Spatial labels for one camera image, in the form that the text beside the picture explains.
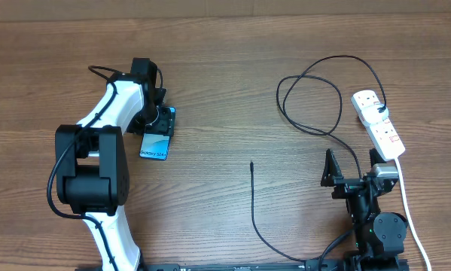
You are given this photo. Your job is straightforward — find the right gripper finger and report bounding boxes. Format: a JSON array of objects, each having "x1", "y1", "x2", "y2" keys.
[
  {"x1": 369, "y1": 148, "x2": 386, "y2": 166},
  {"x1": 321, "y1": 149, "x2": 343, "y2": 187}
]

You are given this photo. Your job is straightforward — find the blue Samsung Galaxy smartphone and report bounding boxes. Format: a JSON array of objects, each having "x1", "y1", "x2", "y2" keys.
[{"x1": 139, "y1": 110, "x2": 176, "y2": 161}]

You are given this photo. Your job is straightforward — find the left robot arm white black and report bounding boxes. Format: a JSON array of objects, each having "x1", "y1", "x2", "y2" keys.
[{"x1": 47, "y1": 57, "x2": 176, "y2": 270}]

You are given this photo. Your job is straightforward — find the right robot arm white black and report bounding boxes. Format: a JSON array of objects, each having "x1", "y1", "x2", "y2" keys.
[{"x1": 318, "y1": 149, "x2": 409, "y2": 270}]

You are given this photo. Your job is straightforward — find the white charger adapter plug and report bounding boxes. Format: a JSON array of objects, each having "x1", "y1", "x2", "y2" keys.
[{"x1": 359, "y1": 104, "x2": 389, "y2": 126}]

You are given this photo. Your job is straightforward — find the white power extension strip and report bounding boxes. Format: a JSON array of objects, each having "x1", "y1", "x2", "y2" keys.
[{"x1": 351, "y1": 90, "x2": 405, "y2": 161}]

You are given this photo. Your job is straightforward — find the white power strip cord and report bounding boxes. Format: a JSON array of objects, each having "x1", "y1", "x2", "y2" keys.
[{"x1": 393, "y1": 157, "x2": 433, "y2": 271}]

